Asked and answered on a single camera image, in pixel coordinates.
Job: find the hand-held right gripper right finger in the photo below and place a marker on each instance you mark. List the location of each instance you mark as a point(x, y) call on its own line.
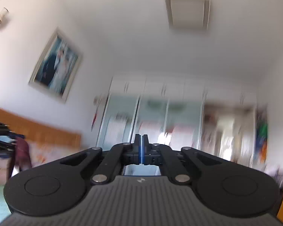
point(145, 147)

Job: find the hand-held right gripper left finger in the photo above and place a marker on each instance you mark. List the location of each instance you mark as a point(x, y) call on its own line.
point(138, 147)

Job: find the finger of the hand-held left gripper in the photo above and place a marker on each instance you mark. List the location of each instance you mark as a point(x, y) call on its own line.
point(10, 138)

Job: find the maroon pants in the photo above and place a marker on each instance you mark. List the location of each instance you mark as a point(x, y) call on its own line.
point(22, 155)

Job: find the sliding door wardrobe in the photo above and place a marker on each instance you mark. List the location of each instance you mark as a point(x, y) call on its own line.
point(122, 122)

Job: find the wooden headboard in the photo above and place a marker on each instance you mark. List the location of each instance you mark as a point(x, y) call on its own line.
point(37, 127)

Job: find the floral pink duvet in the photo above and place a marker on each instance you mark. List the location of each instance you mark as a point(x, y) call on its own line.
point(49, 153)

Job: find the red hanging ornament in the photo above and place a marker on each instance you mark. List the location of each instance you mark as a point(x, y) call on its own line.
point(93, 121)

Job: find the white overhead cabinets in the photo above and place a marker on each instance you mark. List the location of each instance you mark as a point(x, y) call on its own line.
point(167, 87)

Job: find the framed wedding photo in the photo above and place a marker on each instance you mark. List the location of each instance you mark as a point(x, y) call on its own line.
point(56, 63)

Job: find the white room door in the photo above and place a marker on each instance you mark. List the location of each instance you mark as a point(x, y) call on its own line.
point(246, 136)

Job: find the shelf with colourful bags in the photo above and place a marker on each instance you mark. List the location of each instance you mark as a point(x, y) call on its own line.
point(261, 134)

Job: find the square ceiling light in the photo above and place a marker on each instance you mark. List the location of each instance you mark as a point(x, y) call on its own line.
point(188, 9)

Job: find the wall lamp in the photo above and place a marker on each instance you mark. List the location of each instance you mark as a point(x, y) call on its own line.
point(0, 17)

